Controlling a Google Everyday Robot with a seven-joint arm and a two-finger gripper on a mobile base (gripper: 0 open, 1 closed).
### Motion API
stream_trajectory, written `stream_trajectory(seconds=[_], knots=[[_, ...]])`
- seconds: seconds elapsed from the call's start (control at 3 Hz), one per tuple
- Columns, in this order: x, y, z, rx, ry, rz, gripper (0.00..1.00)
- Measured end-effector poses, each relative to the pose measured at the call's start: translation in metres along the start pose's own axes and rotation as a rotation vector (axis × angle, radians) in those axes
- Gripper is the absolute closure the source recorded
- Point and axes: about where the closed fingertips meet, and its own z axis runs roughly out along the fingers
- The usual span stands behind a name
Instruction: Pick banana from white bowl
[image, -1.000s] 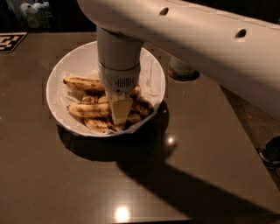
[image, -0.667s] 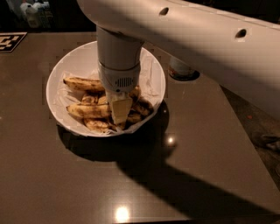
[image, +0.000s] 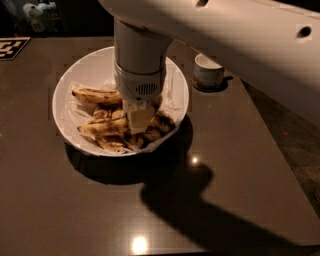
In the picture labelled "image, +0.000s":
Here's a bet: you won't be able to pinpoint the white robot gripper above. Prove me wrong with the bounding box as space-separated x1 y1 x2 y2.
114 62 166 134

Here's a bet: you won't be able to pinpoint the spotted ripe banana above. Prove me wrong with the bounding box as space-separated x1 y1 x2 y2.
77 117 129 137
72 87 122 106

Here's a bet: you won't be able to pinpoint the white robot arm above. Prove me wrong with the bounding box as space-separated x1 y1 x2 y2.
98 0 320 126

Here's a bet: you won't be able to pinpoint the right spotted banana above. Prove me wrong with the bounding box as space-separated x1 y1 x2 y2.
143 112 175 142

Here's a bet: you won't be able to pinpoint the middle small spotted banana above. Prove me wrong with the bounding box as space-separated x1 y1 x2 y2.
124 133 144 150

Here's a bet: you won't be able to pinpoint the lower left spotted banana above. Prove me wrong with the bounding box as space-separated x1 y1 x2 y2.
95 135 125 152

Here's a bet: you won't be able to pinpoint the large white bowl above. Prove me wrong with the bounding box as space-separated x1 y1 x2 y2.
52 47 179 144

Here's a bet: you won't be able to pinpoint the white paper liner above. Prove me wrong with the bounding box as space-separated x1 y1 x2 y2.
55 60 189 157

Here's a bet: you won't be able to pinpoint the white ceramic mug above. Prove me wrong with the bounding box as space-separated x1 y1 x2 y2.
192 54 224 92

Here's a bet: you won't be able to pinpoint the white plastic jugs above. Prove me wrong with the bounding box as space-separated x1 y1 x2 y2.
23 0 56 33

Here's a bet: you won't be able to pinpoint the black white fiducial marker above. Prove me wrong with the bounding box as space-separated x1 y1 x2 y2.
0 37 30 61

